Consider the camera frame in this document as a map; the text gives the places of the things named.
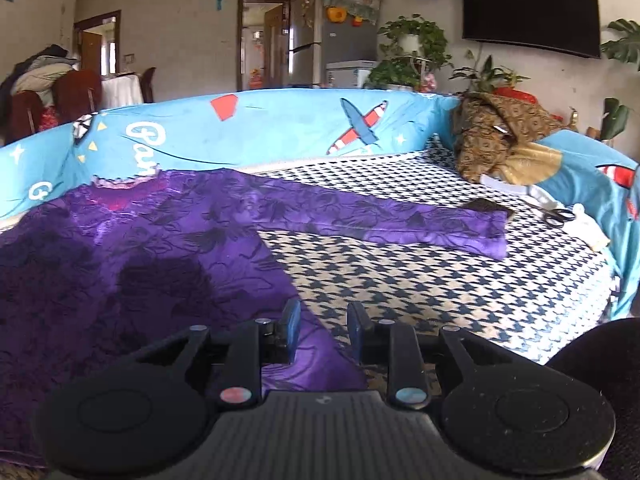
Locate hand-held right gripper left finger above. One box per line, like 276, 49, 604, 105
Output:
145, 299, 302, 407

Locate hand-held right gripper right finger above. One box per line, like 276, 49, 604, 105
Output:
347, 302, 501, 408

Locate purple floral garment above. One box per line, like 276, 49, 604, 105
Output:
0, 169, 516, 470

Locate small dark flat object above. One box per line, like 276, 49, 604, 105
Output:
462, 198, 516, 222

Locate white fabric strip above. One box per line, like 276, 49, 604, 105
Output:
480, 174, 532, 197

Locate blue printed sofa cover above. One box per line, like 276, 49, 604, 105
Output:
0, 87, 640, 322

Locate black scissors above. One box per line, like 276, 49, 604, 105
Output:
529, 199, 577, 227

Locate brown patterned cloth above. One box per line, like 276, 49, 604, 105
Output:
452, 91, 566, 186

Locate white crumpled cloth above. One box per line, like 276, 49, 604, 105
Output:
570, 202, 612, 252

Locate white chest freezer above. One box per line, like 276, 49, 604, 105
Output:
325, 59, 379, 89

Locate low green potted plant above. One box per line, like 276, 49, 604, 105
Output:
367, 57, 422, 92

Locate wide doorway with wooden door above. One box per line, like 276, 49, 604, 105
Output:
236, 0, 292, 92

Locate dark wooden chair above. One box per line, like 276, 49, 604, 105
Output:
140, 66, 157, 104

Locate long-leaved potted plant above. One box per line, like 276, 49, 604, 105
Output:
449, 50, 530, 96

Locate table with white cloth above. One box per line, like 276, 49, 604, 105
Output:
100, 74, 146, 111

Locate grey refrigerator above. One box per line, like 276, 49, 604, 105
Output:
287, 0, 379, 88

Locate leafy pothos plant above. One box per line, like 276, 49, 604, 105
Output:
377, 14, 451, 73

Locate brown wooden chair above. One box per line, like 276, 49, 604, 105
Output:
5, 91, 51, 146
52, 70, 103, 123

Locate broad-leaved green plant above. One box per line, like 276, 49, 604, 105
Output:
599, 97, 632, 142

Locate narrow doorway with wooden door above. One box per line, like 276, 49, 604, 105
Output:
72, 9, 123, 80

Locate pile of coats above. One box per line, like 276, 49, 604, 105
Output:
0, 44, 81, 111

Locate monstera plant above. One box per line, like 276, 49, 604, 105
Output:
600, 19, 640, 72

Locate black wall television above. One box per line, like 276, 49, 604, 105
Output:
460, 0, 602, 59

